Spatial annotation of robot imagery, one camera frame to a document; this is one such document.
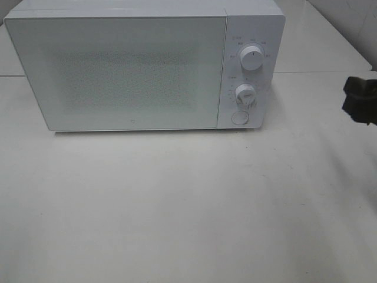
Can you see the upper white power knob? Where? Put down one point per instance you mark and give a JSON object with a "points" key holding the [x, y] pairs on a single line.
{"points": [[251, 57]]}

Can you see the white microwave oven body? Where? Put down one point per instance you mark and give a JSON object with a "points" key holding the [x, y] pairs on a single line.
{"points": [[247, 22]]}

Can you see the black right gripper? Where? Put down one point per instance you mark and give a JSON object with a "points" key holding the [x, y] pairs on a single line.
{"points": [[360, 101]]}

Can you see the white microwave door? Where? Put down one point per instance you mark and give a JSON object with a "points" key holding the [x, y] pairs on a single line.
{"points": [[123, 74]]}

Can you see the round white door button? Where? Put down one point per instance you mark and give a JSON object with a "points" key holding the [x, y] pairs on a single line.
{"points": [[240, 118]]}

